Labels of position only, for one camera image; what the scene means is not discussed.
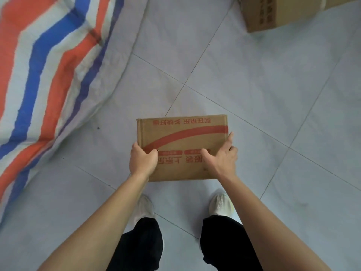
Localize person's left black trouser leg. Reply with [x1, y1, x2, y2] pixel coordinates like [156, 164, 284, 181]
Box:
[106, 217, 164, 271]

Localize plain brown cardboard box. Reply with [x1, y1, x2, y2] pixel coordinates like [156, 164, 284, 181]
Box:
[239, 0, 361, 33]

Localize person's black trouser leg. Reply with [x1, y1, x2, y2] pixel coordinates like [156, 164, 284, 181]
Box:
[106, 217, 164, 271]
[200, 215, 263, 271]

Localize person's right forearm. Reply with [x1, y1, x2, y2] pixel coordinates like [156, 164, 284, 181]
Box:
[216, 173, 333, 271]

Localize person's left hand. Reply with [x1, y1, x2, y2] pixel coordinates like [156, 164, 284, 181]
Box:
[129, 142, 159, 179]

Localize person's left forearm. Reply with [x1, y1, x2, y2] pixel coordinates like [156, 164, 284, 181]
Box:
[37, 171, 149, 271]

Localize person's white shoe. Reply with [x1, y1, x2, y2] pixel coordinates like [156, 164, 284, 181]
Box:
[208, 190, 234, 223]
[133, 194, 155, 227]

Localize person's right black trouser leg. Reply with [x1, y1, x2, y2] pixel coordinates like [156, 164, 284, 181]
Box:
[200, 215, 263, 271]

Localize person's left white shoe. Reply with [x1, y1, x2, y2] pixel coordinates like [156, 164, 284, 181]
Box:
[133, 194, 155, 227]

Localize striped red blue white tarpaulin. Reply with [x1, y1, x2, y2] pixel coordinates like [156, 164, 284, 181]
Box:
[0, 0, 151, 225]

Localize cardboard box with red print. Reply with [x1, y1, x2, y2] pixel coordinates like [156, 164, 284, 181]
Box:
[137, 115, 229, 183]

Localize person's right white shoe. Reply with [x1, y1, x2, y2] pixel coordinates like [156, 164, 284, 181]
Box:
[208, 190, 234, 223]

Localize person's right hand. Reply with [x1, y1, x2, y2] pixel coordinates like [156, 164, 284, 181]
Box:
[200, 132, 238, 179]

